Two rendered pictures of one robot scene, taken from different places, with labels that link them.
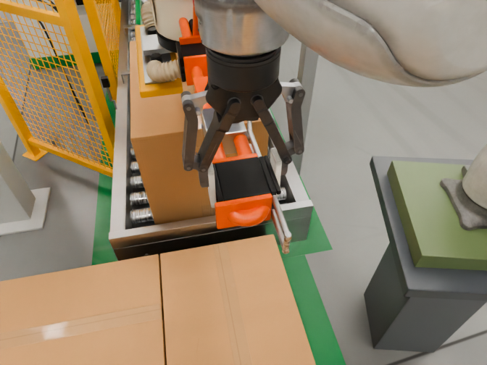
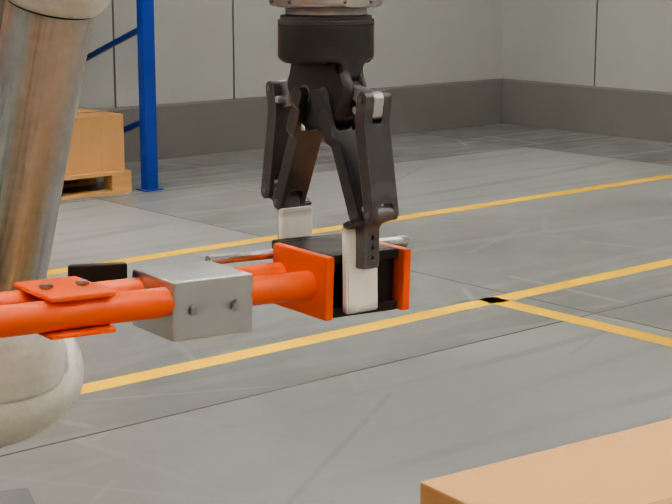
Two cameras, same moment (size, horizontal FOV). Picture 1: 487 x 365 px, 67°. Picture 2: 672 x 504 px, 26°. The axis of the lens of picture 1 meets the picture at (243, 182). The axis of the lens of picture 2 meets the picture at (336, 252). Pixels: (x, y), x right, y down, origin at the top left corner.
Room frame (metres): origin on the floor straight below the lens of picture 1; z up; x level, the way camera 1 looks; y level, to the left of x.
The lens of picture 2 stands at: (0.81, 1.05, 1.48)
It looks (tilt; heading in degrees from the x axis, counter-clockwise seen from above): 11 degrees down; 246
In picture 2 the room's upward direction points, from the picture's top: straight up
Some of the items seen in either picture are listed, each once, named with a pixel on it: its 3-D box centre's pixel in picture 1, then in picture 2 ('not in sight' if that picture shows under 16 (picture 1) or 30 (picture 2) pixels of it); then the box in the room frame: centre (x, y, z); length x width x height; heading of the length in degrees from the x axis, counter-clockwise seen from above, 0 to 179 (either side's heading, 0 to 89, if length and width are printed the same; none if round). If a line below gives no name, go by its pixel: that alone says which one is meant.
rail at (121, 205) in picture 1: (126, 78); not in sight; (1.86, 0.66, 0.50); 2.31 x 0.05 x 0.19; 12
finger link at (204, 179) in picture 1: (196, 171); (374, 237); (0.34, 0.06, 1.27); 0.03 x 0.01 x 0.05; 102
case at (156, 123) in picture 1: (195, 122); not in sight; (1.13, 0.18, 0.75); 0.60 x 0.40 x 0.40; 12
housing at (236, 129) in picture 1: (223, 129); (192, 299); (0.48, 0.03, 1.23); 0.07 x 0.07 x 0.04; 13
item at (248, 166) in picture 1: (237, 190); (341, 276); (0.34, 0.01, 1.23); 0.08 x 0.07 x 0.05; 13
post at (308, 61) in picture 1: (299, 124); not in sight; (1.44, -0.27, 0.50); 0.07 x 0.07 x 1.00; 12
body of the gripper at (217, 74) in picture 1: (243, 81); (326, 71); (0.35, 0.00, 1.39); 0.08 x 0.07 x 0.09; 102
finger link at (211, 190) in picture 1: (211, 182); (360, 267); (0.34, 0.04, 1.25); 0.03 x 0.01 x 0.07; 12
